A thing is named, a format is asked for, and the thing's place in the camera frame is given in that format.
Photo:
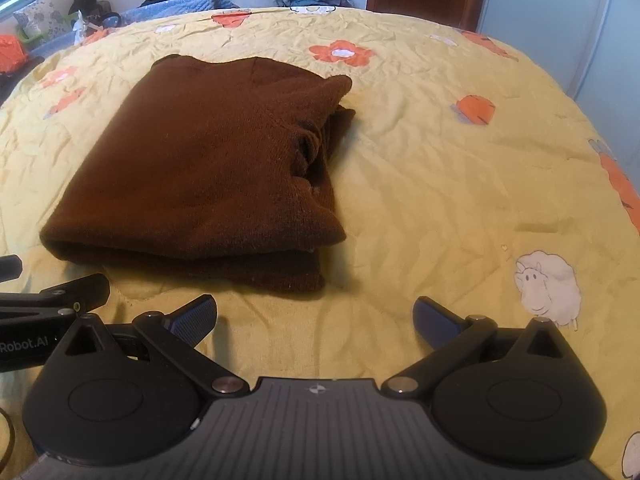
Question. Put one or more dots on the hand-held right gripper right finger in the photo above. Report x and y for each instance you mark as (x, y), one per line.
(436, 324)

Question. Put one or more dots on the white small object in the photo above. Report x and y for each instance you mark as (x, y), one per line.
(81, 27)

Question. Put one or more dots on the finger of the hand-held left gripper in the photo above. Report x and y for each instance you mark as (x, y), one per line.
(9, 267)
(90, 290)

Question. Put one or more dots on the green plastic basket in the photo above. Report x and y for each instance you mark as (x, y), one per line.
(30, 36)

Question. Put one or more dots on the white floral cushion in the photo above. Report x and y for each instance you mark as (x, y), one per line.
(42, 17)

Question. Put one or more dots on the brown knit sweater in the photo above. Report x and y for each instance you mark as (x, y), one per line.
(200, 160)

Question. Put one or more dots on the yellow printed bed sheet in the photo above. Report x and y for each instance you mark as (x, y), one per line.
(425, 185)

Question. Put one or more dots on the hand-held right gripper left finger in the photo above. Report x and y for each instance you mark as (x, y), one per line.
(194, 318)

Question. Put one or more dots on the white wardrobe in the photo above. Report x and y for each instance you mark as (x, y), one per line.
(550, 25)

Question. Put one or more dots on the blue round object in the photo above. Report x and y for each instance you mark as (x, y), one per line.
(111, 21)

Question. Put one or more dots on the dark plush toy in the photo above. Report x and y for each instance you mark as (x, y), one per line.
(85, 0)

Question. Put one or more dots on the blue quilted blanket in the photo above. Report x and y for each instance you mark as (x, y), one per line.
(175, 5)

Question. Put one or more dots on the orange cloth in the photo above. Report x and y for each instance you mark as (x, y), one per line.
(11, 52)

